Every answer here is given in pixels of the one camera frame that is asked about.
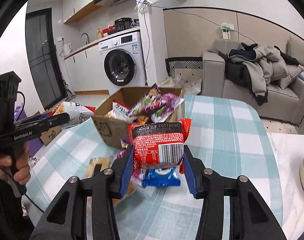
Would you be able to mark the blue Oreo cookie packet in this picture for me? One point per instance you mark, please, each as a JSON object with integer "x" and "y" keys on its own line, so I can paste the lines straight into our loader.
{"x": 161, "y": 177}

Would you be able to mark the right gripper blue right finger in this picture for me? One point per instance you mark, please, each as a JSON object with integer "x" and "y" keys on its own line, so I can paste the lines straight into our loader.
{"x": 193, "y": 171}

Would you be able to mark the red instant noodle packet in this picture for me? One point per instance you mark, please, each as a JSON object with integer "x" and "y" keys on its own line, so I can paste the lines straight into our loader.
{"x": 159, "y": 145}

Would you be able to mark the small cardboard box on floor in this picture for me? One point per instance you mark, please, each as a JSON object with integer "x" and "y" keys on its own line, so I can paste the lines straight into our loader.
{"x": 48, "y": 136}

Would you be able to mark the wall socket with green plug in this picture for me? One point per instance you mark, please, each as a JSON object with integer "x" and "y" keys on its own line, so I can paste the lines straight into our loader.
{"x": 226, "y": 30}

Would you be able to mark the person's left hand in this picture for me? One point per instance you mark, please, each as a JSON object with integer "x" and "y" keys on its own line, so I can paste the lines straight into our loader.
{"x": 22, "y": 176}

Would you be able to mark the black glass door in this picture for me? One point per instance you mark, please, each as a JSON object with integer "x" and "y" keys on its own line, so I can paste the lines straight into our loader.
{"x": 42, "y": 58}

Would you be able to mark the white plastic bag on floor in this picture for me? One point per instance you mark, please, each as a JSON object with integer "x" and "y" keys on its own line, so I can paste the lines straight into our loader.
{"x": 189, "y": 87}

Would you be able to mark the grey fabric sofa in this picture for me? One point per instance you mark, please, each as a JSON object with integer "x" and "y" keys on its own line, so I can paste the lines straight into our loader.
{"x": 283, "y": 104}

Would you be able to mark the white electric kettle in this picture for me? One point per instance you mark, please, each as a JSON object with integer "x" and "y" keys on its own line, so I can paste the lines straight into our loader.
{"x": 67, "y": 48}

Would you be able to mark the white front-load washing machine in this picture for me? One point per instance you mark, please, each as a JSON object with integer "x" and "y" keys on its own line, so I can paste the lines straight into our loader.
{"x": 123, "y": 61}

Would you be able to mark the kitchen faucet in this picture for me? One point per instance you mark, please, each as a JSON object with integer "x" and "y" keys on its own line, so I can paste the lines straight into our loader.
{"x": 86, "y": 38}

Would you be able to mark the black microwave oven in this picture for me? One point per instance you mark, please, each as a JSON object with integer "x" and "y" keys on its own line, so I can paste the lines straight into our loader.
{"x": 123, "y": 23}

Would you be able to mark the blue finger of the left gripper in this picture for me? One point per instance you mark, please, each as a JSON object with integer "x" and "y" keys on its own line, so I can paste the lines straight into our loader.
{"x": 55, "y": 120}
{"x": 36, "y": 120}

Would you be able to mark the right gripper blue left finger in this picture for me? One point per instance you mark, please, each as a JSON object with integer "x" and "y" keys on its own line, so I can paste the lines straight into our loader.
{"x": 122, "y": 170}

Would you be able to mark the brown SF cardboard box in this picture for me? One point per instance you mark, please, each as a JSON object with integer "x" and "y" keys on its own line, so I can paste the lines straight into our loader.
{"x": 113, "y": 130}

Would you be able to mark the purple candy bag in box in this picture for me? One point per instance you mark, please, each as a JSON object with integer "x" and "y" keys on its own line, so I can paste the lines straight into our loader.
{"x": 154, "y": 106}

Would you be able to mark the pile of grey jackets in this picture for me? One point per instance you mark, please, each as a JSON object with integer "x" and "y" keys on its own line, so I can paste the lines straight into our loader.
{"x": 255, "y": 67}

